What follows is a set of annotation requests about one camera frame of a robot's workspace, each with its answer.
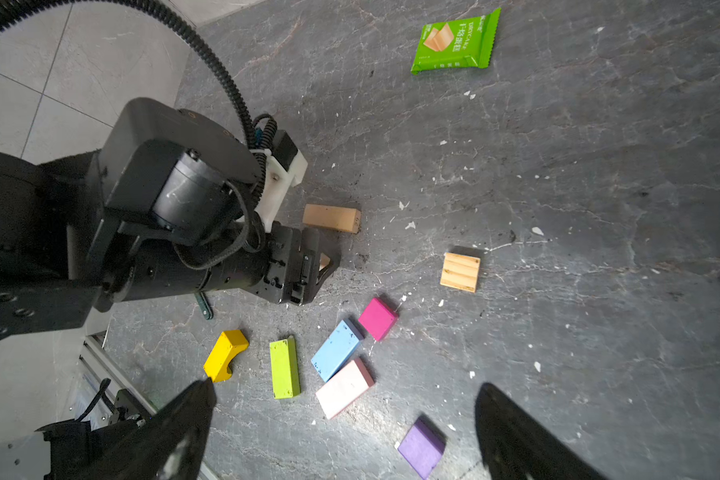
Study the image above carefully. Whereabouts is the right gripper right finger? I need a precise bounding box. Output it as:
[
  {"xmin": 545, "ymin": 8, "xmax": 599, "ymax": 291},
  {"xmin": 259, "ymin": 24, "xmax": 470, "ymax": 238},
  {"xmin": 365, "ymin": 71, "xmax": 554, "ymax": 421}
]
[{"xmin": 474, "ymin": 383, "xmax": 604, "ymax": 479}]

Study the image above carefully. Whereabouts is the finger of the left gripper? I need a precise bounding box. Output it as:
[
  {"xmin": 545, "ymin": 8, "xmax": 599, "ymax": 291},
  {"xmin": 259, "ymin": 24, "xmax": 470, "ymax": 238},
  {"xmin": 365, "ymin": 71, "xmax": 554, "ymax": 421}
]
[{"xmin": 315, "ymin": 239, "xmax": 341, "ymax": 288}]

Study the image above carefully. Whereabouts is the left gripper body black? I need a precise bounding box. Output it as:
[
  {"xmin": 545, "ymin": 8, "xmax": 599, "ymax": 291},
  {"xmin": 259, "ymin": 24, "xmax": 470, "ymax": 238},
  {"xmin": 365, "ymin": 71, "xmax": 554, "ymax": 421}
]
[{"xmin": 125, "ymin": 222, "xmax": 321, "ymax": 305}]

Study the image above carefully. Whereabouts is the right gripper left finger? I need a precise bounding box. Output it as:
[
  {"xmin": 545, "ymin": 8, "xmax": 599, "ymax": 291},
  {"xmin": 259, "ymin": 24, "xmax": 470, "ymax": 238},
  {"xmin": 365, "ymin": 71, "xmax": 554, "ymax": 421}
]
[{"xmin": 77, "ymin": 379, "xmax": 217, "ymax": 479}]

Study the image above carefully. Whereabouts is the natural wood block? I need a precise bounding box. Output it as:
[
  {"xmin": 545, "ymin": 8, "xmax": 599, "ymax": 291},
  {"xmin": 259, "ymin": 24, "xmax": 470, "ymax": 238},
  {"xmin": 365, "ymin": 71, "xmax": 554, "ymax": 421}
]
[
  {"xmin": 302, "ymin": 204, "xmax": 362, "ymax": 234},
  {"xmin": 319, "ymin": 253, "xmax": 331, "ymax": 271}
]

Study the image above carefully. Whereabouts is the small grooved wood block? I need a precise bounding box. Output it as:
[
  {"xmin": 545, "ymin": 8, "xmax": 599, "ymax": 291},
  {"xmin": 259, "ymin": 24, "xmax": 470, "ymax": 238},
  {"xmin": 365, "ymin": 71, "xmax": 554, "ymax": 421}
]
[{"xmin": 440, "ymin": 252, "xmax": 481, "ymax": 293}]

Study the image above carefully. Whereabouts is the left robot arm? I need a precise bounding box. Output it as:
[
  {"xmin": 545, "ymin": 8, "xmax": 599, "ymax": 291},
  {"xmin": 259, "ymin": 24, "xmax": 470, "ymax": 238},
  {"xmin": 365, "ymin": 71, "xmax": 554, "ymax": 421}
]
[{"xmin": 0, "ymin": 1, "xmax": 340, "ymax": 341}]

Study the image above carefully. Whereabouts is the magenta cube block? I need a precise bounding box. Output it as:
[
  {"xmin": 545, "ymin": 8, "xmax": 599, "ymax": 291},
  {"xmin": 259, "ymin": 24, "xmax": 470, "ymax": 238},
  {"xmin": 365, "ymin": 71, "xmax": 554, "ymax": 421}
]
[{"xmin": 358, "ymin": 297, "xmax": 398, "ymax": 342}]

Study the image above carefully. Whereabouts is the purple cube block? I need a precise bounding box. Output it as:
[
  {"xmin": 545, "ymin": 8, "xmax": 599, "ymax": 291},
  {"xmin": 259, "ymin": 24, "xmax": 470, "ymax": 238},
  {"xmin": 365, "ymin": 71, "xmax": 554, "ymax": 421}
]
[{"xmin": 397, "ymin": 415, "xmax": 446, "ymax": 479}]

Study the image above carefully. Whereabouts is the yellow arch block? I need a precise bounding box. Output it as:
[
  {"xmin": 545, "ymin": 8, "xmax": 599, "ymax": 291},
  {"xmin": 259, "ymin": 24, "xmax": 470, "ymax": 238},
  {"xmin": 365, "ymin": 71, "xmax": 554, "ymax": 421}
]
[{"xmin": 204, "ymin": 330, "xmax": 249, "ymax": 383}]

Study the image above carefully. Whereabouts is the light blue block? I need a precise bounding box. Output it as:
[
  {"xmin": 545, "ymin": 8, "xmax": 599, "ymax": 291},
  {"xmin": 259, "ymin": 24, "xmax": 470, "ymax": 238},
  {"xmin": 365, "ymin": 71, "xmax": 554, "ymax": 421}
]
[{"xmin": 311, "ymin": 319, "xmax": 364, "ymax": 382}]

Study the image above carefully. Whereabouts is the lime green block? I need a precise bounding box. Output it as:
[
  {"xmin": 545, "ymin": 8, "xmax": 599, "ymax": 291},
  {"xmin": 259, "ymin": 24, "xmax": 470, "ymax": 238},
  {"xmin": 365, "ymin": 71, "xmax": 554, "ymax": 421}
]
[{"xmin": 269, "ymin": 336, "xmax": 301, "ymax": 400}]

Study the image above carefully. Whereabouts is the pink block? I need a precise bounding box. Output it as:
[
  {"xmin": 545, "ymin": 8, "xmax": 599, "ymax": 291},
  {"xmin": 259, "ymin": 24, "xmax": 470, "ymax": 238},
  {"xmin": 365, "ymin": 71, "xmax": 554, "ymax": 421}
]
[{"xmin": 316, "ymin": 358, "xmax": 375, "ymax": 420}]

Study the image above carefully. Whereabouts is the green snack packet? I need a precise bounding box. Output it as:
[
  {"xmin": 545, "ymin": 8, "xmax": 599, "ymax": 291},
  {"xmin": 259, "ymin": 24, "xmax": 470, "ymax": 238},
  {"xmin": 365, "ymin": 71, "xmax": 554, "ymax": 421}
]
[{"xmin": 411, "ymin": 8, "xmax": 501, "ymax": 75}]

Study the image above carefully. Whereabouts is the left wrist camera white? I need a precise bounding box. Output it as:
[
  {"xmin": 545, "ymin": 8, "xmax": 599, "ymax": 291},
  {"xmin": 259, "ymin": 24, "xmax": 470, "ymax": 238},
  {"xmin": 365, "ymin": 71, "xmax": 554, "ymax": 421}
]
[{"xmin": 256, "ymin": 130, "xmax": 308, "ymax": 234}]

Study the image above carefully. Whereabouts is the green handled tool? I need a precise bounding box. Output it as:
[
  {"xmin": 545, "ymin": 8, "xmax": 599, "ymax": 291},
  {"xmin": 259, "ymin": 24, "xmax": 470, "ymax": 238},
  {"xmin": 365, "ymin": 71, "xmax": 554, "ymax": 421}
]
[{"xmin": 194, "ymin": 292, "xmax": 214, "ymax": 320}]

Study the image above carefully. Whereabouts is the aluminium mounting rail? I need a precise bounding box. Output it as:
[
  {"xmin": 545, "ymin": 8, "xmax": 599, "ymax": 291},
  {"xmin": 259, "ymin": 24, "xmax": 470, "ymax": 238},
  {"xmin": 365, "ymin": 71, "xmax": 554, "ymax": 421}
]
[{"xmin": 0, "ymin": 335, "xmax": 217, "ymax": 480}]

